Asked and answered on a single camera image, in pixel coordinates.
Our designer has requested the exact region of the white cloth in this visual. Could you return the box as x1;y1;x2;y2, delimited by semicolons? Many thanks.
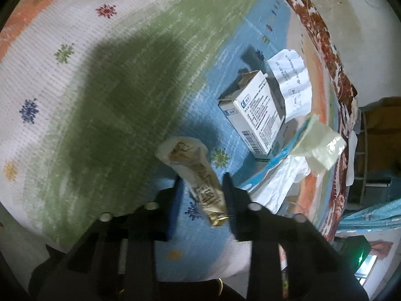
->
345;128;359;186

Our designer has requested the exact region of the green lit device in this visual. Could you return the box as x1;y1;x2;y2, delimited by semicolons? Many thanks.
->
343;235;378;272

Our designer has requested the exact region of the white medicine box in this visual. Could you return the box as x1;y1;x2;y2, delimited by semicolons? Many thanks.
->
218;70;287;164

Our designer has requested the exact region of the crumpled white tissue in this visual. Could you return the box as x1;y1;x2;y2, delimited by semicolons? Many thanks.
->
244;156;312;214

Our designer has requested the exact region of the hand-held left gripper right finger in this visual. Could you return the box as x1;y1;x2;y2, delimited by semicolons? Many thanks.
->
222;172;370;301

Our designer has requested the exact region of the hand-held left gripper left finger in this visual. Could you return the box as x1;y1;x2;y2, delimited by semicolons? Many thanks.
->
30;176;184;301

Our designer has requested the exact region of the gold white snack wrapper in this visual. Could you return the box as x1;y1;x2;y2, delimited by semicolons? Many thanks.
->
155;136;229;228

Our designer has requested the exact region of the blue edged white plastic wrapper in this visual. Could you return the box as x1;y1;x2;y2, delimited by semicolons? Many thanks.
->
241;116;317;192

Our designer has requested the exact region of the blue cloth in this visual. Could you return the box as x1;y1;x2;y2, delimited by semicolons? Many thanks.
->
338;198;401;233

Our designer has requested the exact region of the translucent yellowish plastic packet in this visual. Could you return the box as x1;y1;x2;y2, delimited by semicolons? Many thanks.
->
290;114;348;174

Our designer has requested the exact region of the striped colourful blanket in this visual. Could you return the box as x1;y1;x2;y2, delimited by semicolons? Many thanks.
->
0;0;342;283

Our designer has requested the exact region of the metal storage rack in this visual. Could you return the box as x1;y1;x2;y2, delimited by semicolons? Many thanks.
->
356;97;401;203

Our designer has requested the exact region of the white printed paper leaflet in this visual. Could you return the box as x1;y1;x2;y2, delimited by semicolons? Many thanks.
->
266;49;312;123

